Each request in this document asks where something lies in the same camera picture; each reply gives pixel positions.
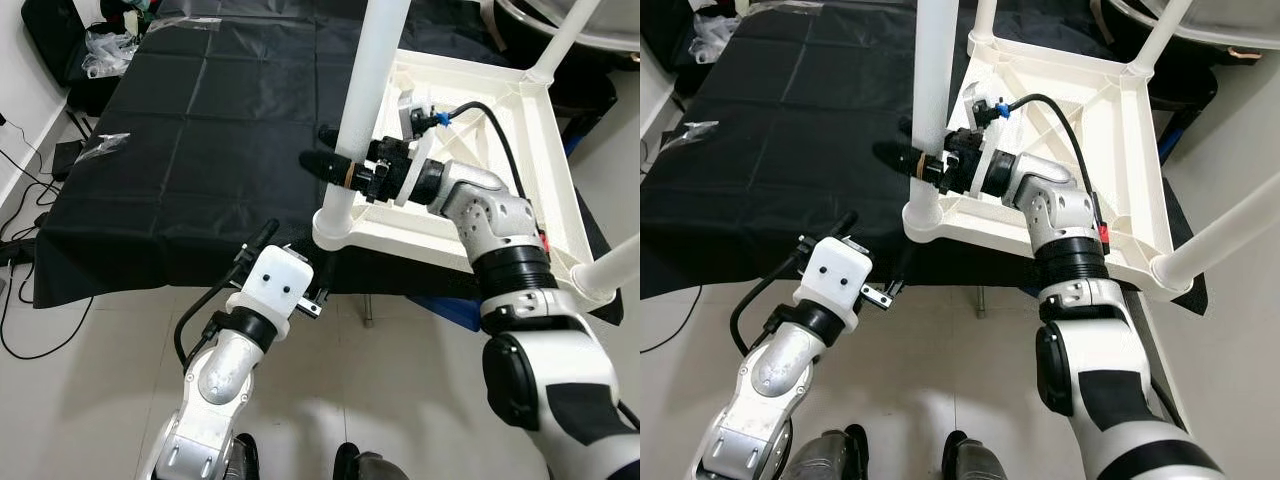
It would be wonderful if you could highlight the black floor cable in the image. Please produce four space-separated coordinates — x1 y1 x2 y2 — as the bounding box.
0 265 96 361
640 290 706 353

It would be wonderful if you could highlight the clear plastic storage box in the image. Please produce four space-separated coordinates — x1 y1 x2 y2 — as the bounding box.
495 0 641 56
1100 0 1280 51

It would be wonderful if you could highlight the robot left leg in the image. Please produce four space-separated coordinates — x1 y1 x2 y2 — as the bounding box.
790 425 869 480
225 432 263 480

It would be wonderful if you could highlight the blue box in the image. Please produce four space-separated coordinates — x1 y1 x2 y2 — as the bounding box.
410 295 486 331

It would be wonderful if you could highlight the crumpled clear plastic bag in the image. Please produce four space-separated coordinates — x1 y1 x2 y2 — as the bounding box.
82 28 139 79
690 12 741 63

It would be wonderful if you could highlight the large black round basin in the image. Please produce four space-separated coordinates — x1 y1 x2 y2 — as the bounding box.
1150 50 1231 116
550 50 621 121

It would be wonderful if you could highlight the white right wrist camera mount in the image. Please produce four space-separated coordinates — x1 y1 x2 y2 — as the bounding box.
395 88 446 206
960 82 1016 196

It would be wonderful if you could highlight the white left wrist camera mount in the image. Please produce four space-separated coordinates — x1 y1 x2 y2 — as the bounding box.
795 237 873 331
228 247 314 336

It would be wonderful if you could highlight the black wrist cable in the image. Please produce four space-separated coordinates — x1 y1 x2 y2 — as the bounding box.
430 100 551 251
995 93 1111 251
730 255 816 356
175 260 251 366

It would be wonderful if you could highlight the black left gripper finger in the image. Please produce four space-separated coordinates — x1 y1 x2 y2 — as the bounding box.
240 220 281 263
800 210 861 256

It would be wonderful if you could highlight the white plastic table top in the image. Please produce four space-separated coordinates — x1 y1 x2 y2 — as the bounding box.
903 30 1196 301
313 50 621 306

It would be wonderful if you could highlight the large black power adapter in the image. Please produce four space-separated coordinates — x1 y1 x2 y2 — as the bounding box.
52 140 86 181

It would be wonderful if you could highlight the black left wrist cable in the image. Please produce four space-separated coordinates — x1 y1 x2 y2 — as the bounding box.
730 255 816 356
175 260 251 366

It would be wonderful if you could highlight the black fabric bag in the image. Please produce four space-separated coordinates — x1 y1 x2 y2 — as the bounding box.
640 0 721 71
20 0 121 116

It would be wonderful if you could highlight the robot right leg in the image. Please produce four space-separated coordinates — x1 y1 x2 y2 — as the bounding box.
333 442 411 480
942 430 1011 480

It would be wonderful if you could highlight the robot leg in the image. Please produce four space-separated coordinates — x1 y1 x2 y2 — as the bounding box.
790 425 869 480
333 442 411 480
942 430 1011 480
225 432 263 480

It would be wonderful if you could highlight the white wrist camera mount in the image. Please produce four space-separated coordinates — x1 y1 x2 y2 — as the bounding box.
960 82 1016 196
228 247 314 336
395 88 446 206
795 237 873 331

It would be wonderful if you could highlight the black tablecloth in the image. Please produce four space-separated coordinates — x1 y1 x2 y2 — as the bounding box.
640 0 1208 316
32 0 626 326

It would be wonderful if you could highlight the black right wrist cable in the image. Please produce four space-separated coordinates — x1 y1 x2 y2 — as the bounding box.
430 100 551 251
995 93 1111 251

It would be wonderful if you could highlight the clear plastic wrapper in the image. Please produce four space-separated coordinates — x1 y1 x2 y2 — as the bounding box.
662 122 721 151
75 133 131 163

